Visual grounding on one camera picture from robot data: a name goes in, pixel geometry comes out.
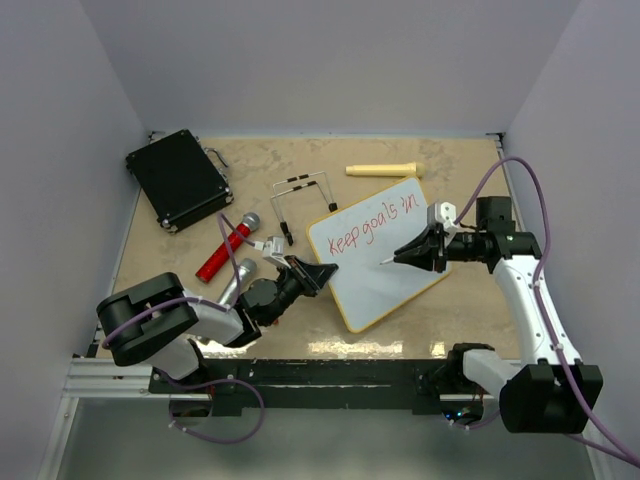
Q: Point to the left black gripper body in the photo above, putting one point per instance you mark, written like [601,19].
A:
[292,282]

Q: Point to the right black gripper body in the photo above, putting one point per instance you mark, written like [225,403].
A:
[464,247]

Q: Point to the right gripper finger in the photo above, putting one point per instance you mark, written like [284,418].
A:
[428,240]
[423,262]

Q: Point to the red whiteboard marker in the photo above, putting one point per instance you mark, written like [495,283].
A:
[387,260]

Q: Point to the yellow framed whiteboard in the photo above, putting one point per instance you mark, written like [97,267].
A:
[358,238]

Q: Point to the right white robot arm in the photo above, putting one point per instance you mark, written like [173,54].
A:
[551,388]

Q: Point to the silver toy microphone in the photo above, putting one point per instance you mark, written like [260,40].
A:
[247,268]

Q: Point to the cream toy microphone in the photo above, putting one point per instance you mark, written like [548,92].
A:
[387,170]

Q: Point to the red glitter toy microphone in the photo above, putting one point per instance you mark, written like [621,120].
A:
[231,242]

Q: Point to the black carrying case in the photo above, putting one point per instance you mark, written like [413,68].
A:
[179,179]

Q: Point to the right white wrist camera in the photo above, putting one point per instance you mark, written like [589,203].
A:
[443,214]

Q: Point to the wire whiteboard stand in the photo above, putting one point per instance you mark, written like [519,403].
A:
[297,187]

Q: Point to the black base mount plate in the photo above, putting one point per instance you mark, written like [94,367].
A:
[229,386]

